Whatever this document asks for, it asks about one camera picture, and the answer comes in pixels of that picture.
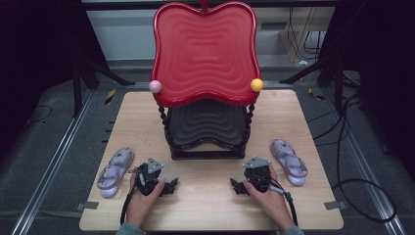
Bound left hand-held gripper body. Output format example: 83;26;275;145
131;157;164;197

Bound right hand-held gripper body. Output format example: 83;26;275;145
242;156;273;194

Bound lilac star sandal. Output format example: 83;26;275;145
269;138;308;188
97;147;135;199

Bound person's left hand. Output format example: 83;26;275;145
124;174;166;229

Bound person's right hand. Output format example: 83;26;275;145
243;164;297;233

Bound grey tape strip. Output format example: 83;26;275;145
75;201;100;211
323;200;347;212

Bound yellow floor tape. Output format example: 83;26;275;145
104;88;117;106
307;86;326;101

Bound black metal stand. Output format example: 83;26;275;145
279;53;361;114
69;53;137;119

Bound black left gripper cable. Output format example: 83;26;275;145
119;188;137;226

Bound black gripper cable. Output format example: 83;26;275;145
119;188;137;226
268;183;299;227

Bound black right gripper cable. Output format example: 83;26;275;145
268;183;299;227

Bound black floor cable loop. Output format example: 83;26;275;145
306;92;398;225

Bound metal floor rail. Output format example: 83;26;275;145
321;87;408;235
10;87;96;235

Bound thin black floor cable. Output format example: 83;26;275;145
23;104;54;127

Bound black hanging wall cables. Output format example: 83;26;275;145
286;6;328;62

